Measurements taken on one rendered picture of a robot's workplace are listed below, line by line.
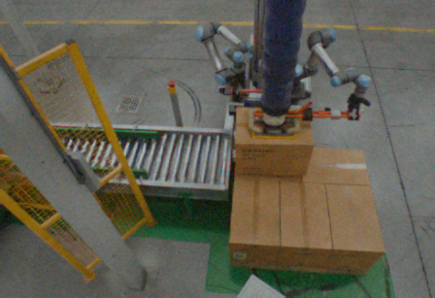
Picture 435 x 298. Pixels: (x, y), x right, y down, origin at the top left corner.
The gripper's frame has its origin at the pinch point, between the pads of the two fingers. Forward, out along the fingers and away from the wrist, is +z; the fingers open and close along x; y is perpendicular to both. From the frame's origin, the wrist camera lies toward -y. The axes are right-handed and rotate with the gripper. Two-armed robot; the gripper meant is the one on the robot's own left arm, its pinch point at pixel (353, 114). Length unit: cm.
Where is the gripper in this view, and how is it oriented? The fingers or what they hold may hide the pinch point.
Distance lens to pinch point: 264.6
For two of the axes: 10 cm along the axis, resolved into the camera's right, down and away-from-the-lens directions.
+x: -0.8, 7.7, -6.3
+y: -10.0, -0.4, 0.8
